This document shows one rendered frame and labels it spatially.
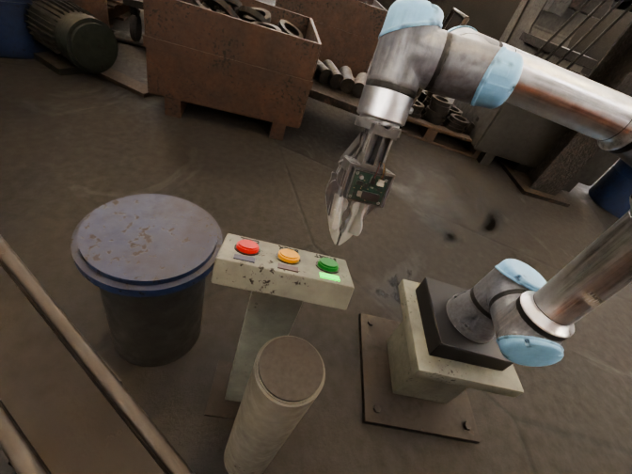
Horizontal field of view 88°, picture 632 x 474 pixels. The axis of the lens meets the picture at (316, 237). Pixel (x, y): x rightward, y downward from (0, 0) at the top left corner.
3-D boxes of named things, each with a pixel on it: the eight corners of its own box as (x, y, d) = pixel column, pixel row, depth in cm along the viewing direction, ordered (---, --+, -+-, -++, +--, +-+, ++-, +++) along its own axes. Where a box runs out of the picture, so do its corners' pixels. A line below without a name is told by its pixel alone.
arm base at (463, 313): (440, 292, 100) (461, 273, 93) (481, 303, 103) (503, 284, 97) (454, 337, 89) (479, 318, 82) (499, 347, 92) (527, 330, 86)
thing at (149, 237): (194, 386, 96) (202, 300, 68) (76, 368, 90) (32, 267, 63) (221, 298, 119) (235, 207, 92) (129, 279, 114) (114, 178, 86)
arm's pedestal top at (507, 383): (397, 285, 112) (402, 277, 110) (480, 306, 117) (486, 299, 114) (411, 376, 88) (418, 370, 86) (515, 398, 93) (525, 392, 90)
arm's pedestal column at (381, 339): (358, 315, 132) (385, 274, 115) (448, 336, 137) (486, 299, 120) (362, 422, 102) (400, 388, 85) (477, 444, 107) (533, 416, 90)
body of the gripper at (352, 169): (336, 200, 48) (362, 117, 44) (329, 186, 56) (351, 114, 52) (384, 213, 50) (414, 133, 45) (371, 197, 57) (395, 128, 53)
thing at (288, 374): (265, 484, 84) (326, 410, 50) (218, 480, 82) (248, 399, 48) (272, 433, 93) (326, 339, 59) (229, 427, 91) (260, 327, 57)
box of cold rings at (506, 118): (538, 151, 378) (602, 73, 322) (582, 197, 309) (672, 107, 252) (442, 119, 362) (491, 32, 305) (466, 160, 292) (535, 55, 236)
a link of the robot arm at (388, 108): (359, 86, 51) (407, 101, 52) (351, 116, 52) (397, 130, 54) (371, 83, 44) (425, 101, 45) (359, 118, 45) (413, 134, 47)
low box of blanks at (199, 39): (292, 102, 274) (314, 12, 232) (296, 145, 221) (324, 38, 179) (174, 72, 251) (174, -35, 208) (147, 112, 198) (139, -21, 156)
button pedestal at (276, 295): (279, 425, 94) (355, 301, 54) (195, 414, 90) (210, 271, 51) (285, 371, 106) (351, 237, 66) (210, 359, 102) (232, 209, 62)
